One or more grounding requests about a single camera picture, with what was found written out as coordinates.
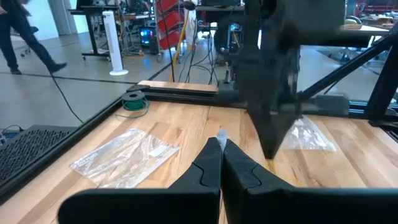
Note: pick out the black aluminium table frame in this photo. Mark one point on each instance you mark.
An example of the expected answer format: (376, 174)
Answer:
(186, 95)

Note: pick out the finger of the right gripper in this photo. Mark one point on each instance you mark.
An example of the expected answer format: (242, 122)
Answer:
(281, 124)
(262, 124)

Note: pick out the computer tower blue lights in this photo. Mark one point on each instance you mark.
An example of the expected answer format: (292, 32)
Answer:
(146, 34)

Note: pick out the yellow rubber band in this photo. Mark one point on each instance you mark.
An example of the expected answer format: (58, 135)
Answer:
(271, 166)

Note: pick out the red plastic storage bin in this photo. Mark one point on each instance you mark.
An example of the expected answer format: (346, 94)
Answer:
(168, 4)
(171, 21)
(171, 40)

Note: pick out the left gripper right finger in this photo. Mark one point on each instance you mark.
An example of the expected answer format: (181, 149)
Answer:
(248, 193)

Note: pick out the black perforated computer case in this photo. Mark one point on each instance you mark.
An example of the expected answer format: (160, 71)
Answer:
(28, 149)

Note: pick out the wooden table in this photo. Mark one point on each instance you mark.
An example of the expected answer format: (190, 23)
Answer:
(363, 28)

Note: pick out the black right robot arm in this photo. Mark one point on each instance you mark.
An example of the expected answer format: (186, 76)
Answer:
(295, 21)

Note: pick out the white tower fan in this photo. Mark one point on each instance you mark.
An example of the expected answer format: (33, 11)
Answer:
(112, 40)

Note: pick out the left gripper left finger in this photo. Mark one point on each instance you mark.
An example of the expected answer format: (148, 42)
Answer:
(199, 180)

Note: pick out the black desk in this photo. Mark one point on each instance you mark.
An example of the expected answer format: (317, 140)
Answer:
(91, 31)

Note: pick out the person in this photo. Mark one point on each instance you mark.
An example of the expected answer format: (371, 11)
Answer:
(18, 28)

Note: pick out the clear plastic zip bag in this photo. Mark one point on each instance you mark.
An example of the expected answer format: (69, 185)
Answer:
(221, 137)
(311, 137)
(124, 158)

